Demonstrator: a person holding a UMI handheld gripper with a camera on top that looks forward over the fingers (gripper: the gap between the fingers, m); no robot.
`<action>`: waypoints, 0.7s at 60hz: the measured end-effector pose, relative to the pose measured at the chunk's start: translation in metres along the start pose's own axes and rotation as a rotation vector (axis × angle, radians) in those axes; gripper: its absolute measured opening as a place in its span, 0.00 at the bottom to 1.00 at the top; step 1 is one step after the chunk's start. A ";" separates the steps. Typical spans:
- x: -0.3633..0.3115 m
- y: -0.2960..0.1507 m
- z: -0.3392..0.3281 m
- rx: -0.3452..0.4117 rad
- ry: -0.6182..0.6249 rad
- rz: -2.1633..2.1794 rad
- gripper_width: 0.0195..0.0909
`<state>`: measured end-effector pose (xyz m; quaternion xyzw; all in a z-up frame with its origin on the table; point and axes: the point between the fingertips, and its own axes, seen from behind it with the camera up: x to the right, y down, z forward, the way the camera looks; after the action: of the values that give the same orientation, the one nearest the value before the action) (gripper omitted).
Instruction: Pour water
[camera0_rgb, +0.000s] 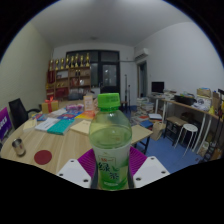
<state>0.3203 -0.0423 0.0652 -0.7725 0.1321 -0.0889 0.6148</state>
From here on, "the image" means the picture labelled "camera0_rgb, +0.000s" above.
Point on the yellow gift box red ribbon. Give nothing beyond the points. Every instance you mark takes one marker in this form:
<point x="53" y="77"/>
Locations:
<point x="49" y="106"/>

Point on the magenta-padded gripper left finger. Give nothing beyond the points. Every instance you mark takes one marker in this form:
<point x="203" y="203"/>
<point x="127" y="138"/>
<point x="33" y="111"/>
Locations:
<point x="73" y="171"/>

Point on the orange book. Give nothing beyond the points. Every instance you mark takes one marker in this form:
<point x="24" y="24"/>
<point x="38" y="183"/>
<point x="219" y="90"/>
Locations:
<point x="85" y="115"/>

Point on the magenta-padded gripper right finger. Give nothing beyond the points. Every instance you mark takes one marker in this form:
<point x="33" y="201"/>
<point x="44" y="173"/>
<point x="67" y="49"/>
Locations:
<point x="150" y="171"/>

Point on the pink box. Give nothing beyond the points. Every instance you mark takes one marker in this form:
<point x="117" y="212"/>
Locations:
<point x="74" y="107"/>

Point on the white wall air conditioner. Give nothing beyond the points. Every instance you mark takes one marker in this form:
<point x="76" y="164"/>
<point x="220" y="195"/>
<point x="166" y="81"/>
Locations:
<point x="142" y="54"/>

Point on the white book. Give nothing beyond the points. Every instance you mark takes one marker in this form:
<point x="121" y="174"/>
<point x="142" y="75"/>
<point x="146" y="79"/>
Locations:
<point x="46" y="124"/>

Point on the teal book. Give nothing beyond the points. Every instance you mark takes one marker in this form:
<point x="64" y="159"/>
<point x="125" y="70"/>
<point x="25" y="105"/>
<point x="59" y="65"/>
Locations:
<point x="60" y="127"/>

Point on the stainless steel cup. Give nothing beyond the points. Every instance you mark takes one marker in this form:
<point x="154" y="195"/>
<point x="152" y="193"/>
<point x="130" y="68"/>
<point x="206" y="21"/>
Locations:
<point x="18" y="147"/>

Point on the colourful blue booklet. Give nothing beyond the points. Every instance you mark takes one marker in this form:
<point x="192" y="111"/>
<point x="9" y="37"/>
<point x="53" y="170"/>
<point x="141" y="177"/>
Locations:
<point x="40" y="117"/>

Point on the purple sign board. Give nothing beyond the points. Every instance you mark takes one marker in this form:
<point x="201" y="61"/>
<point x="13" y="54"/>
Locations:
<point x="4" y="123"/>

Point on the black computer monitor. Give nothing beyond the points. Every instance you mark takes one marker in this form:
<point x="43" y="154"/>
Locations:
<point x="158" y="87"/>

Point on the black office chair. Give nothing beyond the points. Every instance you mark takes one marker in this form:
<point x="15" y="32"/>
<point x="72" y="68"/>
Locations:
<point x="18" y="111"/>

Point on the brown wooden stool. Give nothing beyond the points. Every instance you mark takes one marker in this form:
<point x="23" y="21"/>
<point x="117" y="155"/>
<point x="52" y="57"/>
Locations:
<point x="176" y="120"/>

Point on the white round stool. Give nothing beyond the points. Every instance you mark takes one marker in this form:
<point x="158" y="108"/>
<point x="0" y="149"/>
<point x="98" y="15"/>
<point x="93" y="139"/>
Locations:
<point x="189" y="128"/>

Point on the green tea drink bottle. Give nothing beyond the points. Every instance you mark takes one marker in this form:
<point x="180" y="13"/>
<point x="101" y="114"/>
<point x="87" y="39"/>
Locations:
<point x="110" y="140"/>

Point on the flat round red coaster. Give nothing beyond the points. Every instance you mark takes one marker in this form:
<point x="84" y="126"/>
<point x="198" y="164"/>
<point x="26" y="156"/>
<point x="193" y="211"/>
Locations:
<point x="43" y="157"/>

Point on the brown paper bag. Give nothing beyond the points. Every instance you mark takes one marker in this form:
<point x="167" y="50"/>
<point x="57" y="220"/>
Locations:
<point x="158" y="131"/>

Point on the wooden shelf unit with trophies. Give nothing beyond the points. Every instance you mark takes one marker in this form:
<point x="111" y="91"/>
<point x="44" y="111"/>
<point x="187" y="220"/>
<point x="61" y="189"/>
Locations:
<point x="68" y="81"/>

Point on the black framed glass door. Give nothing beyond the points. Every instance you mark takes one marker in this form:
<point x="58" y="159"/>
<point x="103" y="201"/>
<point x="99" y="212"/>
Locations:
<point x="110" y="73"/>

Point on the blue book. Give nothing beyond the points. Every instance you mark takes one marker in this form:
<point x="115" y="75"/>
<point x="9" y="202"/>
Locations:
<point x="66" y="116"/>

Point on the pale yellow book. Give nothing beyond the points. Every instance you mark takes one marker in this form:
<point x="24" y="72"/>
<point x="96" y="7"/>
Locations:
<point x="81" y="127"/>

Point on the pile of books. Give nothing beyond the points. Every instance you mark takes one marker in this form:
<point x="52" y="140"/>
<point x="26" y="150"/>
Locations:
<point x="144" y="108"/>

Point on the long wooden side desk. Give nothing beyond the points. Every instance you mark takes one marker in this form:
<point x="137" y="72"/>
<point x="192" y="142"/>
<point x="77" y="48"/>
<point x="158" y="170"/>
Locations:
<point x="186" y="106"/>

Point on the cream book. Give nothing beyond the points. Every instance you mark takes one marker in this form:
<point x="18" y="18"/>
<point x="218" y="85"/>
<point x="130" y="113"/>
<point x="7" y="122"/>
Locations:
<point x="30" y="125"/>

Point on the upright white card sign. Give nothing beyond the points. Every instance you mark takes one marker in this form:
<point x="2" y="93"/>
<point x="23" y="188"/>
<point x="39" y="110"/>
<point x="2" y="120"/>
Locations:
<point x="88" y="102"/>

